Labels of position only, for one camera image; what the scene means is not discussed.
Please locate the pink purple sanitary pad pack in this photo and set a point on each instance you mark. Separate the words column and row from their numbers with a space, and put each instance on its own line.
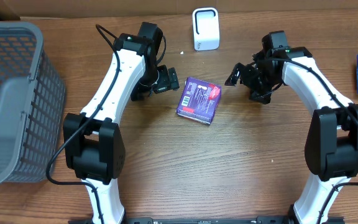
column 199, row 100

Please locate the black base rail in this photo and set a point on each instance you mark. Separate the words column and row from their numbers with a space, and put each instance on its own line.
column 257, row 220

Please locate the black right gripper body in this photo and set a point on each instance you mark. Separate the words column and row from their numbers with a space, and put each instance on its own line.
column 259, row 79

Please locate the white barcode scanner stand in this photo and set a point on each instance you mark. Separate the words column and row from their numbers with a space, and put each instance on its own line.
column 206, row 33

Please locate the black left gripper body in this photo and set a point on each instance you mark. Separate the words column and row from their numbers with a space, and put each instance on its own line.
column 166, row 81

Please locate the grey plastic mesh basket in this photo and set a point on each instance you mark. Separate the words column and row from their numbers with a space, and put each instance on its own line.
column 32, row 99

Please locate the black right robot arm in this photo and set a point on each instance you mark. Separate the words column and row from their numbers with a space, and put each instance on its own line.
column 331, row 148

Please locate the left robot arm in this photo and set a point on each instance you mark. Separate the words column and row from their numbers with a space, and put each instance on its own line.
column 93, row 143

